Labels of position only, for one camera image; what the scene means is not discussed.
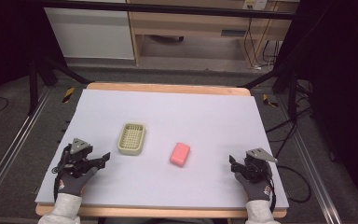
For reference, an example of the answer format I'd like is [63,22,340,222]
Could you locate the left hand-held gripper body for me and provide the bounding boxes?
[51,137,98,179]

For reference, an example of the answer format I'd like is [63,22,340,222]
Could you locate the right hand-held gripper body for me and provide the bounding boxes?
[242,147,279,184]

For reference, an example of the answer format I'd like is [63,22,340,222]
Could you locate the beige soap dish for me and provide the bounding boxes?
[117,121,147,157]

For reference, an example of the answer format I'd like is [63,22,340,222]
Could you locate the pink soap bar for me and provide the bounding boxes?
[169,142,191,168]

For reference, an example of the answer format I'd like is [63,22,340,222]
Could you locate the person's right hand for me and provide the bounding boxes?
[234,171,274,203]

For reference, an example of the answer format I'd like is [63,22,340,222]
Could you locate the person's left hand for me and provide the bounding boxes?
[55,166,99,198]

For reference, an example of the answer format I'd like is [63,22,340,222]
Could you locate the yellow black floor tape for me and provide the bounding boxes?
[62,86,76,104]
[262,93,280,108]

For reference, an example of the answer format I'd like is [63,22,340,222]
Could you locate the white foam mat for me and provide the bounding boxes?
[34,89,290,210]

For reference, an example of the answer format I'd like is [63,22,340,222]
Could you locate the wooden table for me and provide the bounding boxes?
[34,81,289,219]

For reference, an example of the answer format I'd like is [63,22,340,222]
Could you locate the white cabinet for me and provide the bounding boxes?
[43,7,135,61]

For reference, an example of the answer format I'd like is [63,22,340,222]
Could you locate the wooden desk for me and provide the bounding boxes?
[126,0,296,69]

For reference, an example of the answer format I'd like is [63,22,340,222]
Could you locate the white power strip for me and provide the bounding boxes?
[242,0,268,11]

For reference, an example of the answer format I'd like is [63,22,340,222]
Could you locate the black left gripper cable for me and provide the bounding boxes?
[52,167,61,203]

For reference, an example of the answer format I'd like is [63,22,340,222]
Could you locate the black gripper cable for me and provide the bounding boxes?
[52,167,61,203]
[268,164,312,214]

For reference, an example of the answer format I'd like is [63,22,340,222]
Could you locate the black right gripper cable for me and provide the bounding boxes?
[268,164,312,214]

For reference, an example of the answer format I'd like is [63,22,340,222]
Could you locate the black floor cables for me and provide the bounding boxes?
[265,78,315,160]

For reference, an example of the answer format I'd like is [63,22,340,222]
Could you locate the metal floor rail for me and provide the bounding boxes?
[276,92,343,224]
[0,87,54,216]

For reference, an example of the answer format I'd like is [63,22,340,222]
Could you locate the cables under wooden desk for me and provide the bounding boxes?
[242,17,282,71]

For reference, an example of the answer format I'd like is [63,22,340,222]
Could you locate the black metal frame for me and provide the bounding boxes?
[26,0,306,116]

